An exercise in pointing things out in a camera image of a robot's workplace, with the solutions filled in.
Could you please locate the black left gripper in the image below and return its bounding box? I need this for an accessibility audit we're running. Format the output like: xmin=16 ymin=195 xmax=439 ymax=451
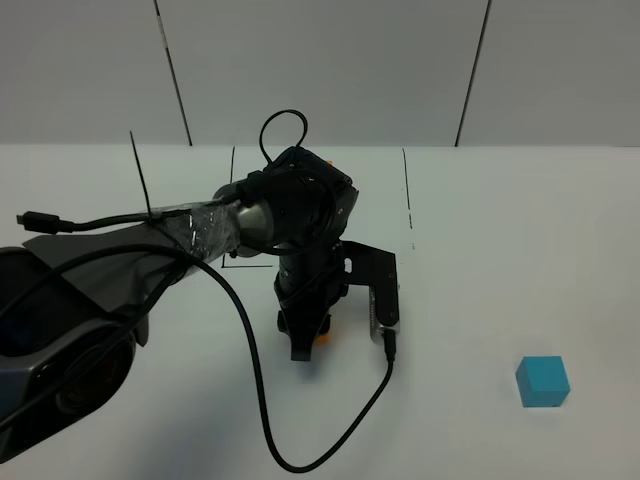
xmin=274 ymin=240 xmax=349 ymax=362

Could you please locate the blue block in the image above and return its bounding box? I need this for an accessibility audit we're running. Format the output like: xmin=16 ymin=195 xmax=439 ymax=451
xmin=515 ymin=356 xmax=571 ymax=408

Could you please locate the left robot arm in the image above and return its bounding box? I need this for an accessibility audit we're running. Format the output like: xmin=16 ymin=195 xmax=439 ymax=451
xmin=1 ymin=146 xmax=358 ymax=460

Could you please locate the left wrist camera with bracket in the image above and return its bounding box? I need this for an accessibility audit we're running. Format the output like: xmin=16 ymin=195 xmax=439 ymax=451
xmin=338 ymin=241 xmax=400 ymax=357

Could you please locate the black cable tie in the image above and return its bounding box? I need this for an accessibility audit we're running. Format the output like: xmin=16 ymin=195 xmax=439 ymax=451
xmin=129 ymin=130 xmax=154 ymax=224

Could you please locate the black left camera cable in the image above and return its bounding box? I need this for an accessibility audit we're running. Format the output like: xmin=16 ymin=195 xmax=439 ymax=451
xmin=14 ymin=109 xmax=399 ymax=474

